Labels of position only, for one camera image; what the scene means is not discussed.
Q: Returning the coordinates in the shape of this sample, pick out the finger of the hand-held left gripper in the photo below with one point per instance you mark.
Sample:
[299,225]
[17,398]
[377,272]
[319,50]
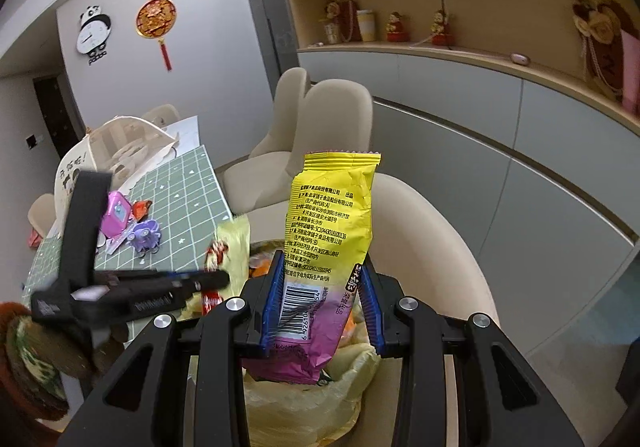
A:
[150,273]
[212,281]

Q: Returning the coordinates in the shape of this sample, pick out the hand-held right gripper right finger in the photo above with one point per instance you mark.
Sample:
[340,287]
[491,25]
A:
[371,312]

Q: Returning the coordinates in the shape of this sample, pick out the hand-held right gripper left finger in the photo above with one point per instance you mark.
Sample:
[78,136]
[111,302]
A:
[272,302]

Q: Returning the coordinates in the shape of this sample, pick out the yellow red snack wrapper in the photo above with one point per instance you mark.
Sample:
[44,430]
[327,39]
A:
[235,237]

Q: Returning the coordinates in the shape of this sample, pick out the yellow pink snack packet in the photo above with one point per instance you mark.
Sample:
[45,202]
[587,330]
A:
[330,207]

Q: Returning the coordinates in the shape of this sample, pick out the waste bin with yellow liner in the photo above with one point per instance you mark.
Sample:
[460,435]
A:
[300,412]

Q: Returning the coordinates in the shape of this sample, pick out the pink toy box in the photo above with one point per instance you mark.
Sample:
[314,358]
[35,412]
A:
[117,214]

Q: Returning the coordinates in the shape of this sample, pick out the purple plastic toy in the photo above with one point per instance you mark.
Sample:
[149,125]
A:
[142,233]

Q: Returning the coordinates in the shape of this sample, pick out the beige chair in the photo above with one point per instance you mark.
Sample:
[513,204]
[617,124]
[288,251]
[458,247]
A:
[425,237]
[330,117]
[42,214]
[287,97]

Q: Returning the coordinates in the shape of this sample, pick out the pink cloth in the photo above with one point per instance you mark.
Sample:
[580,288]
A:
[35,239]

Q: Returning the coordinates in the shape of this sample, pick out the red yellow snack packet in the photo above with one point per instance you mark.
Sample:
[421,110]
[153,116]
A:
[141,209]

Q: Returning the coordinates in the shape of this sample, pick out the green checked tablecloth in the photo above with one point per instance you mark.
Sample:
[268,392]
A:
[190,207]

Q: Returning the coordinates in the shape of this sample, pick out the folding mesh food cover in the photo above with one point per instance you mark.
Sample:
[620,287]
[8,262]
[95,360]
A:
[130,137]

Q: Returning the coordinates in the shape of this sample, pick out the dark door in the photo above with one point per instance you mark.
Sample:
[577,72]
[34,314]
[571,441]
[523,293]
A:
[57,117]

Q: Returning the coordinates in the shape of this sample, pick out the grey sideboard cabinet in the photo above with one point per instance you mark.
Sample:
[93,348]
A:
[450,127]

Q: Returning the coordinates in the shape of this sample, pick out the dark grey tall cabinet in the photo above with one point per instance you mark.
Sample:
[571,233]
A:
[262,27]

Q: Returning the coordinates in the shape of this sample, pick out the red seated figurine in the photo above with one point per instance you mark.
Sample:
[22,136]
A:
[442,28]
[396,28]

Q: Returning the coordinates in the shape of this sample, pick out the cream cup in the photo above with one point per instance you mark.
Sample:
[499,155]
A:
[366,25]

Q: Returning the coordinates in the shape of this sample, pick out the small pink oval object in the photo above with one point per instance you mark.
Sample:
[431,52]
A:
[520,58]

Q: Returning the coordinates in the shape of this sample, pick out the pink gift bag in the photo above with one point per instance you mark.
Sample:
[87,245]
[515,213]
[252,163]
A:
[631,72]

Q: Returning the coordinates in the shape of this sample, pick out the large dressed doll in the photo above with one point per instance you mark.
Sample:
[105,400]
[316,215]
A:
[597,27]

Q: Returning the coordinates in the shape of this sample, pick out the black wall switch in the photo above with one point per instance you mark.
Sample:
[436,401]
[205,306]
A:
[33,141]

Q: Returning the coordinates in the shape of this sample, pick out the panda wall clock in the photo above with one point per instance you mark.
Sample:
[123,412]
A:
[92,34]

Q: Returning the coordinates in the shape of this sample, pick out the red knot wall ornament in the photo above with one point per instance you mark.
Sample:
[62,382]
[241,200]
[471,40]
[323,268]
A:
[156,17]

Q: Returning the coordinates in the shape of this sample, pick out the wooden wall shelf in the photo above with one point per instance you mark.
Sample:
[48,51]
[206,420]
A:
[500,17]

